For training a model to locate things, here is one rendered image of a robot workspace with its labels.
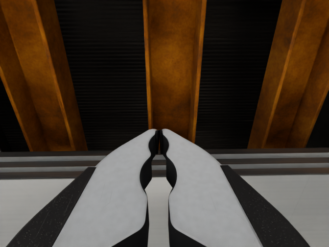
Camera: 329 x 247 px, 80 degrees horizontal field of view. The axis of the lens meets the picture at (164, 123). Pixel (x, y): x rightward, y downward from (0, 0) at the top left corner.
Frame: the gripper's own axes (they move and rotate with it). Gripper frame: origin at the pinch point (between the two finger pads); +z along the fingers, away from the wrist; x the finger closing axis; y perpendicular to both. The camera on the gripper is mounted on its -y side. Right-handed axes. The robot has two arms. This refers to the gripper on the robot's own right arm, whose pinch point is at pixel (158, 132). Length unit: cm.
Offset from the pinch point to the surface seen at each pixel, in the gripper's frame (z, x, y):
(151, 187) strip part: 5.8, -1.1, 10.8
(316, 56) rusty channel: 22.2, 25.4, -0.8
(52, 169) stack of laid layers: 6.9, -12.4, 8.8
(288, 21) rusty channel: 19.8, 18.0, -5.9
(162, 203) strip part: 5.8, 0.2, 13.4
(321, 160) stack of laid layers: 7.3, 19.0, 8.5
